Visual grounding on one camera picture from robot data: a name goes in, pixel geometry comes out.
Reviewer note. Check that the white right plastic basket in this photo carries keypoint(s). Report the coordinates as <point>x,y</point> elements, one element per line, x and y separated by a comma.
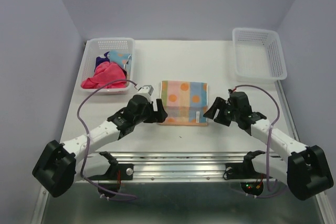
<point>259,55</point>

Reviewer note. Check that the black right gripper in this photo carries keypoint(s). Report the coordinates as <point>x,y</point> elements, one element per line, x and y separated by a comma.
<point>219,103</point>

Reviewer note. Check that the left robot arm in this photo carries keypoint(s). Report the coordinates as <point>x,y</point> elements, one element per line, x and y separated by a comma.
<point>56,166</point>

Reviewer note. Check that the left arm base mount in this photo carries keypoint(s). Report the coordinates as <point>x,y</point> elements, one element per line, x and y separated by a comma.
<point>104,166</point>

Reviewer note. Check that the pink microfiber towel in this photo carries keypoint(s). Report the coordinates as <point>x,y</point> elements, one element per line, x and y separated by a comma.
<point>105,73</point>

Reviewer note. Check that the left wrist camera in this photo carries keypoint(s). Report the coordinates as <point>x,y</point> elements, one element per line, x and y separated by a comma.
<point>145,90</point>

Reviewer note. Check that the white plastic basket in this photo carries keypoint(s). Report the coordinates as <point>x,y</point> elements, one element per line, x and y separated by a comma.
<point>259,55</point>
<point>99,46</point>

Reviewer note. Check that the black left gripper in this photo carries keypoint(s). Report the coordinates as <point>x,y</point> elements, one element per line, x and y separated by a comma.
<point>155,116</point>

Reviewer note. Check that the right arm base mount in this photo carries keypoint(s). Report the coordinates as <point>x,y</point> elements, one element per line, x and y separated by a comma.
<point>244,169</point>

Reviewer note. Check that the blue dotted striped towel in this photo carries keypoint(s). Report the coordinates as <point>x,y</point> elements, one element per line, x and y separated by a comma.
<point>121,59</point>

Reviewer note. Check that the orange blue dotted towel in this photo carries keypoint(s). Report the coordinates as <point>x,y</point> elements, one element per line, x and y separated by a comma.
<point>184,102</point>

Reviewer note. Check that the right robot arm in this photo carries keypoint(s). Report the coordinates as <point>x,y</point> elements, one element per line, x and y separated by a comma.
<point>304,169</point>

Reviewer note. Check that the purple towel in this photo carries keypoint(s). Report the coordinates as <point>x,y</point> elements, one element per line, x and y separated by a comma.
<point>102,62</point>

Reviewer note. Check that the aluminium rail frame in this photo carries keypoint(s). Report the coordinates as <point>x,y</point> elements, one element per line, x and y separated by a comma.
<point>167,153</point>

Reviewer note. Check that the white left plastic basket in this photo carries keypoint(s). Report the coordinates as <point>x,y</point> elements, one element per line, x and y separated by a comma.
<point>99,46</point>

